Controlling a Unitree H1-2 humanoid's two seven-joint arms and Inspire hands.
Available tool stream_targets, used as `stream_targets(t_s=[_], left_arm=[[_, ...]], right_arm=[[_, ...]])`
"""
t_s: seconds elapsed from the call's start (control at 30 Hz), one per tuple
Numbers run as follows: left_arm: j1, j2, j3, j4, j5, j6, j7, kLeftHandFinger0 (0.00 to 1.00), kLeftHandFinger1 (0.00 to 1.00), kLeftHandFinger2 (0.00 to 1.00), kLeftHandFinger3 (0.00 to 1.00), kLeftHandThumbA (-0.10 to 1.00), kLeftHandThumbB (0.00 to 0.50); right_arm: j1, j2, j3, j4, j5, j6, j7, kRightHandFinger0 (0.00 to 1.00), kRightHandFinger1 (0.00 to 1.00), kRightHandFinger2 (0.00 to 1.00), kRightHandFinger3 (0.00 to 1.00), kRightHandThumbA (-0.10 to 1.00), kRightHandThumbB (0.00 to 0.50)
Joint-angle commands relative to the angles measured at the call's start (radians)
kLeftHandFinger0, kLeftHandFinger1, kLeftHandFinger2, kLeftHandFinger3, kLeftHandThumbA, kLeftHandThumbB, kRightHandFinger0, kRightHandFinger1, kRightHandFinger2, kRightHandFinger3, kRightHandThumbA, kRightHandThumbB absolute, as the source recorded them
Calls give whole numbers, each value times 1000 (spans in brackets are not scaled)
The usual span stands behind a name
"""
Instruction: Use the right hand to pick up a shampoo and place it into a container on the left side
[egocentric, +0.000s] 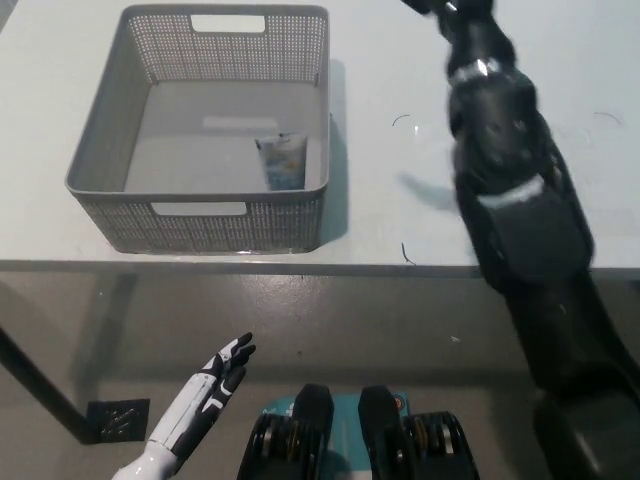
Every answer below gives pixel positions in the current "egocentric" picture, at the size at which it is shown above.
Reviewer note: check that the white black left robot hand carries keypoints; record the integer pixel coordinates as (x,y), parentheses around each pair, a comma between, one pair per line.
(205,395)

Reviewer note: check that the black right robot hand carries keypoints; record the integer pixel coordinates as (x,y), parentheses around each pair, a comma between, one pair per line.
(475,35)

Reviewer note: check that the white blue shampoo tube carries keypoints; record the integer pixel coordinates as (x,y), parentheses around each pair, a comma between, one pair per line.
(285,162)

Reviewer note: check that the black table foot plate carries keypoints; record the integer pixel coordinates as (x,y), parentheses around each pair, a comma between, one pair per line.
(120,420)

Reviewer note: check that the black table leg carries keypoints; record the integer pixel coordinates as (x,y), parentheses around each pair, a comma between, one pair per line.
(45,382)

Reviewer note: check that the grey perforated plastic basket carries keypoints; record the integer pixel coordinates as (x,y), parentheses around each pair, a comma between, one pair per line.
(110,150)

